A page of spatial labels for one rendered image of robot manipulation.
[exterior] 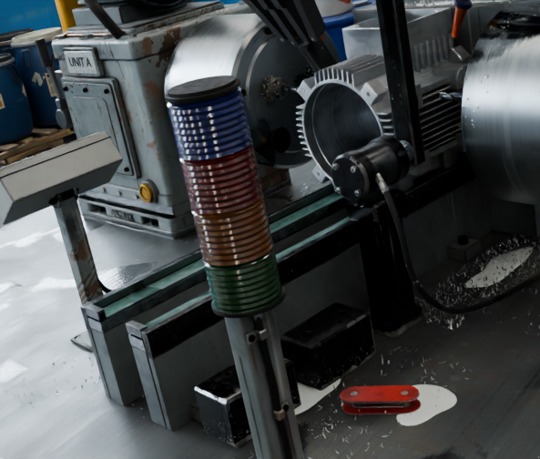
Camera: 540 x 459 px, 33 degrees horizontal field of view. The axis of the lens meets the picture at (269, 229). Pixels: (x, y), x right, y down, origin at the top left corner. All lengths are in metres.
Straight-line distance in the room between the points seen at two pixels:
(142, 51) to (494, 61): 0.68
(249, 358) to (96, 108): 0.98
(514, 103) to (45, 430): 0.67
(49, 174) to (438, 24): 0.57
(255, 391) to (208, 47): 0.79
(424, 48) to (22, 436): 0.74
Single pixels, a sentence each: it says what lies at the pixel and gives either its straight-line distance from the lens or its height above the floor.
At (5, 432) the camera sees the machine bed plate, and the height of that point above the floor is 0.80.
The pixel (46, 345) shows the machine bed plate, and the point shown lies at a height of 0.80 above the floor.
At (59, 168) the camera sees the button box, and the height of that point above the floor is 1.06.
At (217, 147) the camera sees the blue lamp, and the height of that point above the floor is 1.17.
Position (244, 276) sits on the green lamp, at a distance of 0.73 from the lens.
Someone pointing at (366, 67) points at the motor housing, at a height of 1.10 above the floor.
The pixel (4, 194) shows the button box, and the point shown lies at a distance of 1.20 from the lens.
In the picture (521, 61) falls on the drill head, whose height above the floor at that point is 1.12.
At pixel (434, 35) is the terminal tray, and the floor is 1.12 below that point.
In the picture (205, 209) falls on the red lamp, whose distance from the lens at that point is 0.71.
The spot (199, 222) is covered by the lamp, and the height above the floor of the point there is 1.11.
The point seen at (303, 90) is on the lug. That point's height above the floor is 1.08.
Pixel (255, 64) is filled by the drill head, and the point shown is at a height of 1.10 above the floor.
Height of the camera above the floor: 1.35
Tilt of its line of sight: 20 degrees down
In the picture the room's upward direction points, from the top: 12 degrees counter-clockwise
